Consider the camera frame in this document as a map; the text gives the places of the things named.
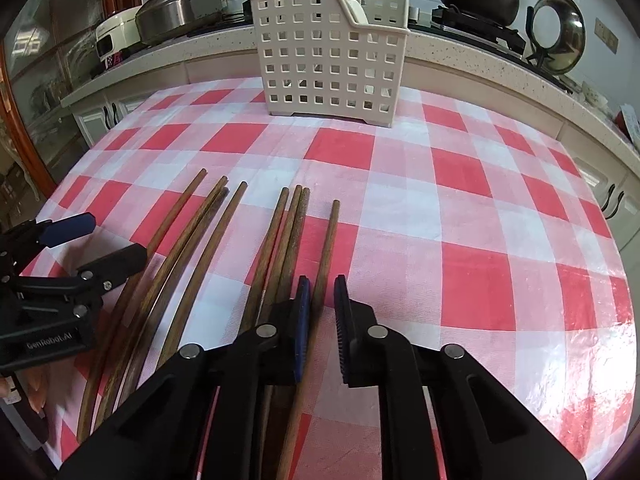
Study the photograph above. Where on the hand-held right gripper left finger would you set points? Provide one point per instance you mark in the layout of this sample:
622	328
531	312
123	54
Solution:
301	320

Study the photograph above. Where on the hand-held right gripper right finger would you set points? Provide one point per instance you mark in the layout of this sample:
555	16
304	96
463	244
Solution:
341	325

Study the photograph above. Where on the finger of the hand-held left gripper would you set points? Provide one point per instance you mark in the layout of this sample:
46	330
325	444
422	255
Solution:
70	226
120	262

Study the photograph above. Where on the white perforated plastic basket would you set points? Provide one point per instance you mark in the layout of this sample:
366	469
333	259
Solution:
300	60

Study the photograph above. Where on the person's left hand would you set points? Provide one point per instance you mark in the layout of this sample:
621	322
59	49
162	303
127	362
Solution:
36	390

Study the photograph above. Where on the wooden glass door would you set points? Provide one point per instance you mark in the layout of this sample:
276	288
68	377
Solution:
50	60

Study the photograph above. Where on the red black small cloth item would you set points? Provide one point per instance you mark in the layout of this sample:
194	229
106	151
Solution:
112	59

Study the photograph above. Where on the white kitchen appliance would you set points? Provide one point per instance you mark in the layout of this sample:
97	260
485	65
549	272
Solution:
117	30

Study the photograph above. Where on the brown steel rice cooker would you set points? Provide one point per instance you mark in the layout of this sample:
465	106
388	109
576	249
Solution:
180	10

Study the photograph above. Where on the black glass gas cooktop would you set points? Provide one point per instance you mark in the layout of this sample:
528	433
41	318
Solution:
450	35

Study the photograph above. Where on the black burner grate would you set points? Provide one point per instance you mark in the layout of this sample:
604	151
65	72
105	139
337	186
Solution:
480	27

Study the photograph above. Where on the black lid stand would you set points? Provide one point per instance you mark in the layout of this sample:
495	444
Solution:
529	35

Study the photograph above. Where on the white printed packet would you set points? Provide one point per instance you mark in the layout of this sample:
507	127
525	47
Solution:
630	127

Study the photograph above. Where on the steel pot lid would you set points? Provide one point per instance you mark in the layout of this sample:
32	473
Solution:
572	30

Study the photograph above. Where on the gold wall switch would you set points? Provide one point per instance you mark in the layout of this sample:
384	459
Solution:
606	35

